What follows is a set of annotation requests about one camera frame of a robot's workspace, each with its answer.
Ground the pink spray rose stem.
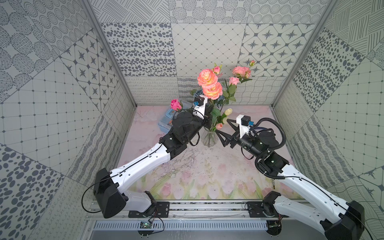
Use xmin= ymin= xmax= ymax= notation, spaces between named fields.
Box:
xmin=230 ymin=61 xmax=255 ymax=86

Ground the pink tulip stem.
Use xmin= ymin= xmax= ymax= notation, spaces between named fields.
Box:
xmin=215 ymin=123 xmax=224 ymax=130

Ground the aluminium mounting rail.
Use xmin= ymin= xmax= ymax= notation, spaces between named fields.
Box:
xmin=85 ymin=199 xmax=316 ymax=223

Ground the magenta rose stem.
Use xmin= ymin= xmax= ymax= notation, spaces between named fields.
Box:
xmin=171 ymin=99 xmax=183 ymax=112

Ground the clear blue plastic box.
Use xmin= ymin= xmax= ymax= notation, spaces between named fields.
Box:
xmin=158 ymin=100 xmax=192 ymax=134

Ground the floral table mat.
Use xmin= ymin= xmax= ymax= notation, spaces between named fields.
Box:
xmin=119 ymin=106 xmax=300 ymax=200

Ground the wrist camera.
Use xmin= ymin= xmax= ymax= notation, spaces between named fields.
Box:
xmin=236 ymin=115 xmax=254 ymax=139
xmin=193 ymin=95 xmax=208 ymax=120

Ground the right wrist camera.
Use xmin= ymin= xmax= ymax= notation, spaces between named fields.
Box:
xmin=236 ymin=115 xmax=254 ymax=139

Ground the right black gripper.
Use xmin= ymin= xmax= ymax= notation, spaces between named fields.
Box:
xmin=215 ymin=119 xmax=264 ymax=160

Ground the blue rose bunch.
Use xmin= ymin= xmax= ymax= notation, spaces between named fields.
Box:
xmin=190 ymin=89 xmax=203 ymax=99

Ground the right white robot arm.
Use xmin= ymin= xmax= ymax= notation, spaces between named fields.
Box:
xmin=216 ymin=115 xmax=367 ymax=240

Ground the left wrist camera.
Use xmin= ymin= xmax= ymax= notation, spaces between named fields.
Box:
xmin=193 ymin=95 xmax=208 ymax=120

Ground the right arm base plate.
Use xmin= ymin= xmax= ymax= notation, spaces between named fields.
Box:
xmin=245 ymin=201 xmax=288 ymax=218

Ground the cream tulip bunch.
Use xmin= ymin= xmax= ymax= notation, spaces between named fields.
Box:
xmin=210 ymin=108 xmax=233 ymax=131

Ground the black corrugated cable conduit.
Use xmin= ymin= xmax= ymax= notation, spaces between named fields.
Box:
xmin=253 ymin=117 xmax=287 ymax=152

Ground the light pink rose stem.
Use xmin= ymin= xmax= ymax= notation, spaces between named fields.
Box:
xmin=219 ymin=78 xmax=238 ymax=105

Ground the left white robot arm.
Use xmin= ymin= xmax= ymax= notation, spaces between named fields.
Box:
xmin=90 ymin=107 xmax=212 ymax=219

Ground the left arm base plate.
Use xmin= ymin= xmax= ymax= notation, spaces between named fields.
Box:
xmin=128 ymin=202 xmax=170 ymax=219

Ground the clear glass vase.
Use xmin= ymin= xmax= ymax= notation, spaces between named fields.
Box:
xmin=201 ymin=127 xmax=218 ymax=148

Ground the orange-pink peony stem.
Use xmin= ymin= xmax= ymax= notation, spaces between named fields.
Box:
xmin=197 ymin=65 xmax=223 ymax=114

